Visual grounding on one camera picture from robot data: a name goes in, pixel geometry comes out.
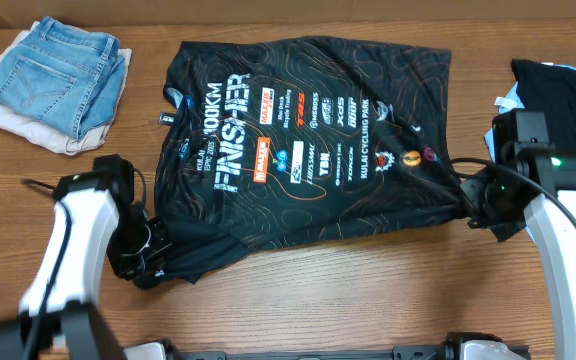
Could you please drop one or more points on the folded white cloth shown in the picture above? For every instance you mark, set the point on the folded white cloth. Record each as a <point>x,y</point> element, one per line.
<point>43,135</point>

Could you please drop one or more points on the light blue t-shirt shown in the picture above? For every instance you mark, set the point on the light blue t-shirt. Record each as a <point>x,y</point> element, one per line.
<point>504,104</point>

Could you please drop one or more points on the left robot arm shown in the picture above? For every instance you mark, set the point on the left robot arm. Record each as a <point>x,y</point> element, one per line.
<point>94,219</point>

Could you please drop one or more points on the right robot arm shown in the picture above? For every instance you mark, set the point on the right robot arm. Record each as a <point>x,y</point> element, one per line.
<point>530,184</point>

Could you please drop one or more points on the folded blue denim jeans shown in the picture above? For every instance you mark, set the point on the folded blue denim jeans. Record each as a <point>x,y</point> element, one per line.
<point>64,77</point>

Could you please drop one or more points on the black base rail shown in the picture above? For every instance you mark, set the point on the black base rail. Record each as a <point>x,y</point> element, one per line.
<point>456,346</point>

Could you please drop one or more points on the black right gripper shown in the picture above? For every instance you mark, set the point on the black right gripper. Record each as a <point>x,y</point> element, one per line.
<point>471,192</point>

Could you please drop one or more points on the black printed cycling jersey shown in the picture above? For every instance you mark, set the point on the black printed cycling jersey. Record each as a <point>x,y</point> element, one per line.
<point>290,142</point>

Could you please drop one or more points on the plain black garment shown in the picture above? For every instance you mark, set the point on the plain black garment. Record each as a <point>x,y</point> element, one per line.
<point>551,90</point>

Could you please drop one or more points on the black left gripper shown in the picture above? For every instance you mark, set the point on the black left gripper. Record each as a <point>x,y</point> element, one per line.
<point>131,269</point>

